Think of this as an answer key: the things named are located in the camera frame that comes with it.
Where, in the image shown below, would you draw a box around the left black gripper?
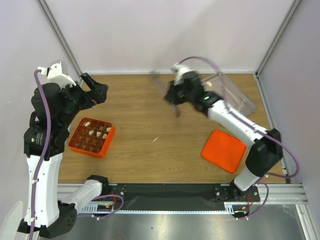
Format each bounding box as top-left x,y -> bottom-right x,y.
59,72 -> 108,126

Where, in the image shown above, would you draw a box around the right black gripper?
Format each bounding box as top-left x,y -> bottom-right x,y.
163,79 -> 194,106

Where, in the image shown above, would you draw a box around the metal tongs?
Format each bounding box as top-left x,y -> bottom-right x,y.
150,70 -> 181,118

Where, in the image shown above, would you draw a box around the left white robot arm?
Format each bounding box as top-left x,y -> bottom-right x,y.
18,73 -> 111,239

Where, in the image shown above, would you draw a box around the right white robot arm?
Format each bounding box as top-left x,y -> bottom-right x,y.
164,69 -> 283,201

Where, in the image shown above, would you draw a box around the orange compartment chocolate box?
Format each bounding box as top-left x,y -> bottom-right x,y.
68,117 -> 116,159

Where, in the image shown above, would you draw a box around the metal tray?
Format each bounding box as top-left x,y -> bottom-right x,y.
201,72 -> 257,117

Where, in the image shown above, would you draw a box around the orange box lid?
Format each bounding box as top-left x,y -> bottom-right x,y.
201,129 -> 247,174

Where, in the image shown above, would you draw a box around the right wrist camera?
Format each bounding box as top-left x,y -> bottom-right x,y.
171,63 -> 191,86

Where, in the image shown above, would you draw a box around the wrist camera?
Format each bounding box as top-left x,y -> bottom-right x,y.
171,63 -> 191,86
37,60 -> 77,89

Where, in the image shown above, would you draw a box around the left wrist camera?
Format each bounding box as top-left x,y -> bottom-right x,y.
37,60 -> 77,89

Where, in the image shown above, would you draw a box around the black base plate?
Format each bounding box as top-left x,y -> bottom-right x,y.
110,183 -> 261,203

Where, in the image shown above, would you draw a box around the grey cable duct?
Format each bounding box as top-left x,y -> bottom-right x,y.
79,200 -> 249,216

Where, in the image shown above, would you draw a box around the aluminium frame rail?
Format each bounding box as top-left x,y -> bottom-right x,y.
266,183 -> 308,205

